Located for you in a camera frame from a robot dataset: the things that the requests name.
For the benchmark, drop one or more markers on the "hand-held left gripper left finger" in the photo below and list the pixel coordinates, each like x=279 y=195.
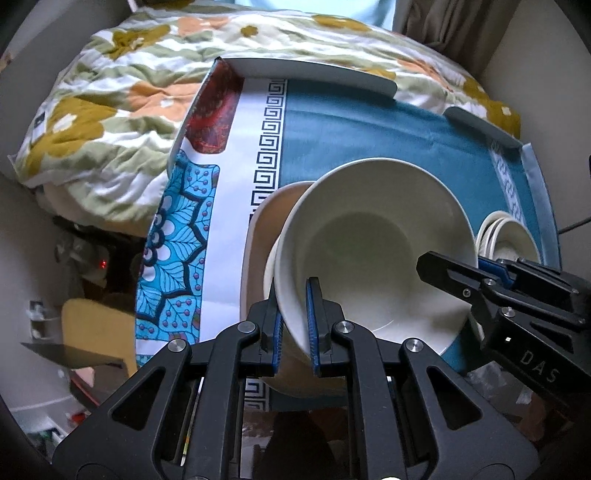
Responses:
x=277 y=337

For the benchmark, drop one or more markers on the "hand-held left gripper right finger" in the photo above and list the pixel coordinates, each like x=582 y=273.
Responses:
x=313 y=323

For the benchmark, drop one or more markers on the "white plate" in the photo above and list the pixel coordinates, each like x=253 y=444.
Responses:
x=489 y=235

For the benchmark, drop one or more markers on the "beige curtain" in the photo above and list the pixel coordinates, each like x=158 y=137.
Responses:
x=443 y=27

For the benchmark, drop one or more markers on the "brown bowl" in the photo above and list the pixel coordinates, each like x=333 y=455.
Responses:
x=261 y=230

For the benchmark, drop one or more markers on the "floral blanket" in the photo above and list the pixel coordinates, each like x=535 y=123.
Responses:
x=120 y=115

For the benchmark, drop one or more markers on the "black box with red light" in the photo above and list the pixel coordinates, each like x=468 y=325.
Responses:
x=99 y=258

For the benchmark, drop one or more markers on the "teal patterned tablecloth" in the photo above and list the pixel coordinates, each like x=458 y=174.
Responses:
x=323 y=138

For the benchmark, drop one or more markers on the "white bowl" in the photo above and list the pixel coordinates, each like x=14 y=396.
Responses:
x=369 y=240

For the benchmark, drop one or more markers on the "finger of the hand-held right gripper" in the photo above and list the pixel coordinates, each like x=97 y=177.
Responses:
x=450 y=272
x=531 y=274

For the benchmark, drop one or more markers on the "grey table edge guard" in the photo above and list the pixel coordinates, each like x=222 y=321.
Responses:
x=314 y=71
x=482 y=124

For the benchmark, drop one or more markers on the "yellow board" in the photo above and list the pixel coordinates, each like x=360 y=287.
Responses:
x=99 y=327

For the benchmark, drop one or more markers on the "clear plastic bag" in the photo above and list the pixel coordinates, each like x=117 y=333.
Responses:
x=512 y=387

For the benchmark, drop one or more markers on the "dark grey flat panel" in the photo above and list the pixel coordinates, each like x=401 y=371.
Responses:
x=74 y=355

